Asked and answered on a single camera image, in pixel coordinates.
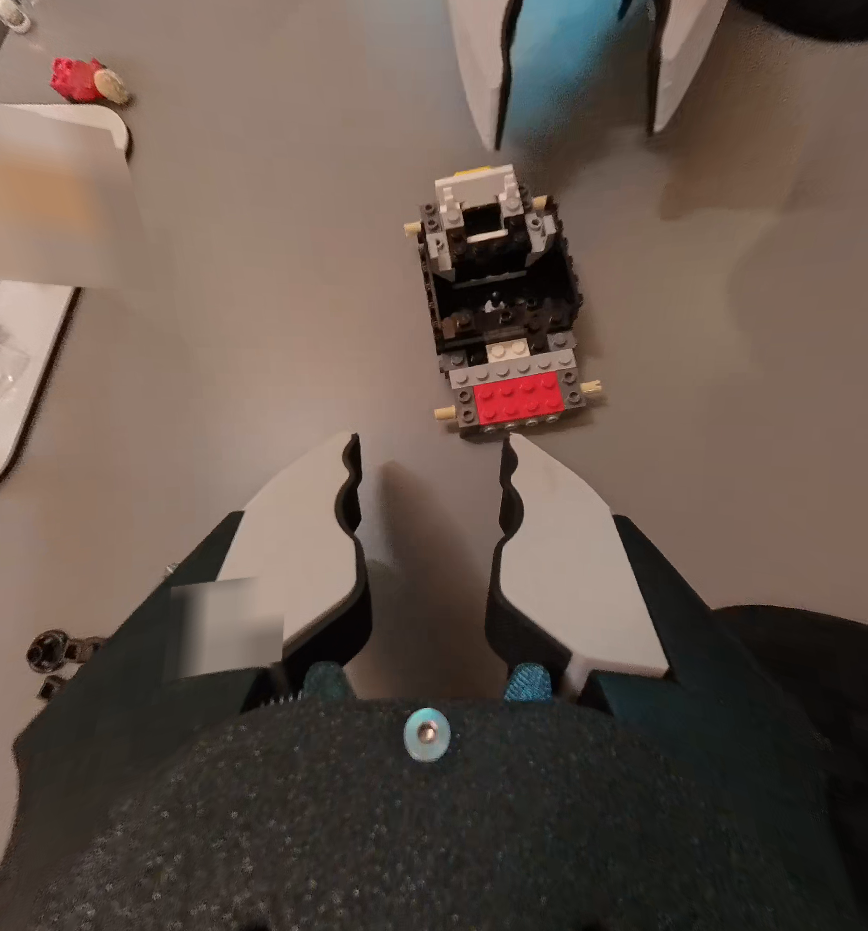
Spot black round connector piece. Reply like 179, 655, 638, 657
25, 627, 108, 674

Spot grey desk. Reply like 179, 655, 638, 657
0, 0, 868, 896

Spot white rounded tray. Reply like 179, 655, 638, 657
0, 98, 133, 504

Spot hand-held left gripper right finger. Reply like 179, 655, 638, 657
485, 433, 673, 692

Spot red toy brick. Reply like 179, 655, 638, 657
48, 57, 106, 103

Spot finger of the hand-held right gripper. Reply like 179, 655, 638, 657
447, 0, 526, 152
643, 0, 731, 139

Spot black quilted pad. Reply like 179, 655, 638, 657
736, 0, 868, 43

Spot person's dark trousers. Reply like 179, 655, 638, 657
718, 602, 868, 931

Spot toy brick car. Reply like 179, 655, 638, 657
403, 163, 604, 442

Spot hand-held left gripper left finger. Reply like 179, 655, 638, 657
216, 433, 374, 670

